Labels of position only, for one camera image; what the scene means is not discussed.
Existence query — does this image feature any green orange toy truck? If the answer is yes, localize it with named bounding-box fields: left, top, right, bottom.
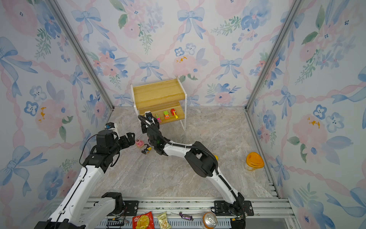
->
left=163, top=111, right=170, bottom=119

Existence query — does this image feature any red yellow toy excavator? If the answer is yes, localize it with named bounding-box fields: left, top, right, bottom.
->
left=171, top=108, right=179, bottom=119

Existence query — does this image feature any pink toy car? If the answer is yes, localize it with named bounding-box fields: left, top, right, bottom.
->
left=155, top=114, right=162, bottom=123

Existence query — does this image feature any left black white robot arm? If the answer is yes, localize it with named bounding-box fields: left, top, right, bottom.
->
left=35, top=128, right=135, bottom=229

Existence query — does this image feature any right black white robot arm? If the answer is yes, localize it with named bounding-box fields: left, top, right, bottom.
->
left=139, top=115, right=245, bottom=216

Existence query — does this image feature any black yellow shark toy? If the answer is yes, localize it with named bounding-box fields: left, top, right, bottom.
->
left=141, top=144, right=152, bottom=155

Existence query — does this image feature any pink bear donut toy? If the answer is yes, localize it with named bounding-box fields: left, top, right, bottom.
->
left=135, top=139, right=145, bottom=148

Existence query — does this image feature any green snack packet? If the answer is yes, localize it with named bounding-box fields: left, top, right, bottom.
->
left=157, top=212, right=172, bottom=229

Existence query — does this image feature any red snack packet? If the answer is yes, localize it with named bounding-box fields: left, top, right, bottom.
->
left=132, top=212, right=155, bottom=229

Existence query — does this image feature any purple wrapped candy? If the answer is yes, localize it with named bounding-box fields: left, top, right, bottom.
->
left=179, top=212, right=194, bottom=221

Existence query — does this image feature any silver drink can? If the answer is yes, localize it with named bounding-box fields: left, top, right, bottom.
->
left=202, top=212, right=218, bottom=229

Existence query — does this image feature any orange lid plastic cup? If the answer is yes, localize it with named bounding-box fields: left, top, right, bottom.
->
left=245, top=152, right=265, bottom=171

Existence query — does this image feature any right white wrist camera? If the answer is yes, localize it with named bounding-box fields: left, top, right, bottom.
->
left=145, top=111, right=157, bottom=126

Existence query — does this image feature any left thin black cable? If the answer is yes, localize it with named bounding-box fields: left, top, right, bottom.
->
left=79, top=134, right=98, bottom=167

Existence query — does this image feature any white frame wooden two-tier shelf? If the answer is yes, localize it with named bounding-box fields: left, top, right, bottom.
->
left=130, top=77, right=187, bottom=130

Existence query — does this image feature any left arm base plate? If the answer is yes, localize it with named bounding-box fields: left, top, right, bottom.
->
left=108, top=200, right=139, bottom=217

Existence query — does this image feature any right black corrugated cable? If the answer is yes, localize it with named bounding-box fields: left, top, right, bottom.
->
left=138, top=114, right=246, bottom=218

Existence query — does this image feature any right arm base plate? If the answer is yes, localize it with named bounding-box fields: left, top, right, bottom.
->
left=211, top=200, right=254, bottom=217

